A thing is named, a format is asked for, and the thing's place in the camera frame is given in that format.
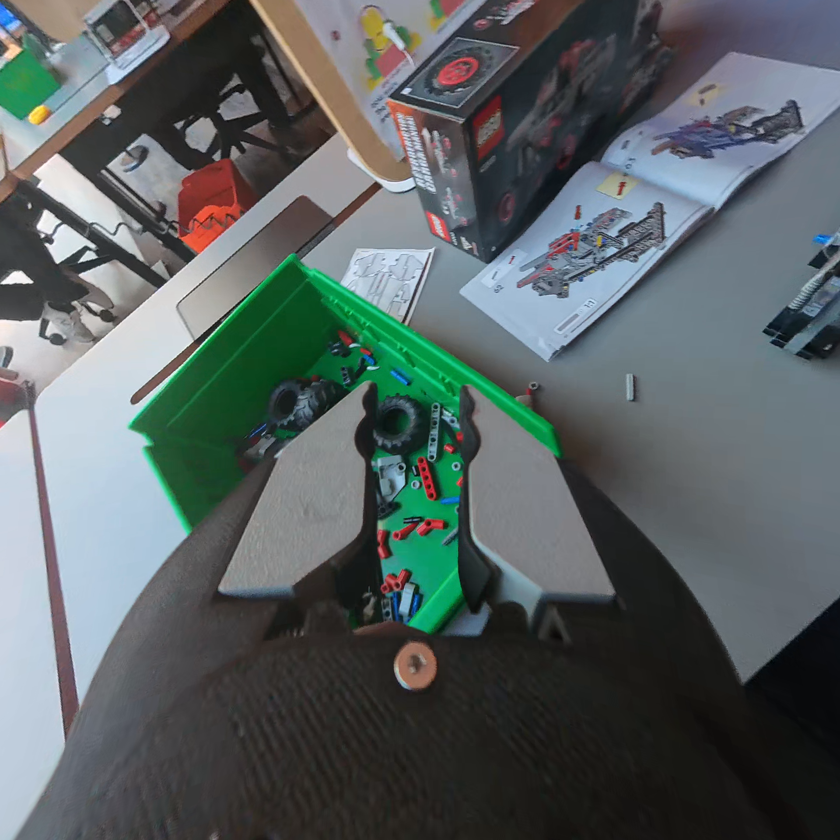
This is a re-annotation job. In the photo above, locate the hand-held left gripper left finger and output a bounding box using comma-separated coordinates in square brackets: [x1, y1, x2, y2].
[217, 381, 380, 601]

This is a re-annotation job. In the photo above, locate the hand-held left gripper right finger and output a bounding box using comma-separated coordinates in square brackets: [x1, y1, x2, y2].
[457, 385, 618, 636]

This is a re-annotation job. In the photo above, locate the black lego tire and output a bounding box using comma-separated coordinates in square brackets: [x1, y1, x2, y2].
[268, 381, 309, 429]
[373, 395, 426, 454]
[305, 379, 349, 431]

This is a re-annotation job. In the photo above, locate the pile of small lego pieces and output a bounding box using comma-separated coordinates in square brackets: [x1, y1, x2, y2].
[239, 328, 476, 627]

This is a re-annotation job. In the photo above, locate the green plastic bin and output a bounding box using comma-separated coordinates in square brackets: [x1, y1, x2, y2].
[129, 255, 563, 636]

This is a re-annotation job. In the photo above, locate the grey lego panel part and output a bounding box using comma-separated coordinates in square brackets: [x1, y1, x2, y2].
[371, 456, 408, 506]

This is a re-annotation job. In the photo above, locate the partly built lego model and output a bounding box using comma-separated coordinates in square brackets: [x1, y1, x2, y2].
[763, 230, 840, 361]

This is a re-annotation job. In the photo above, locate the black lego set box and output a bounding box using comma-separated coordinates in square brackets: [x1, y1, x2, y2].
[387, 0, 677, 263]

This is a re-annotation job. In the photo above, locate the white sticker sheet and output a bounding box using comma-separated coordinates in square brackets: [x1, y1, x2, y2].
[340, 247, 436, 326]

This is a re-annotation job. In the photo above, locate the silver laptop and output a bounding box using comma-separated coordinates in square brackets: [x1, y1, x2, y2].
[176, 196, 336, 342]

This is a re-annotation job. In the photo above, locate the orange plastic crate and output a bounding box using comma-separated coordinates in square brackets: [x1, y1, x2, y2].
[177, 157, 258, 253]

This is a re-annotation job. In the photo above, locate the black office chair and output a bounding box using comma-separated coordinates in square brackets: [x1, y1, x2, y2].
[105, 39, 309, 173]
[0, 197, 116, 345]

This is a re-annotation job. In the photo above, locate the open instruction booklet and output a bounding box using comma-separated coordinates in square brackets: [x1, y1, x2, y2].
[459, 51, 833, 363]

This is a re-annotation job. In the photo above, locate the wood edged printed board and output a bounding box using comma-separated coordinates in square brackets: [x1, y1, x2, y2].
[249, 0, 506, 193]

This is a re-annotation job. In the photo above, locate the wood edged table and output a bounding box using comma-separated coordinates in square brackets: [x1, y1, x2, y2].
[0, 0, 234, 198]

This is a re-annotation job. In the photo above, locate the white tabletop device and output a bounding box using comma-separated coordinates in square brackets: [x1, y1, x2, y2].
[85, 0, 172, 70]

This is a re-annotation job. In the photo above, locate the green box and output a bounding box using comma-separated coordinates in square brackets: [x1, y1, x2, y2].
[0, 49, 61, 119]

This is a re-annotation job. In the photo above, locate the white cable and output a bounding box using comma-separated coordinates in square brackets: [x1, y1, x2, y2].
[384, 20, 422, 68]

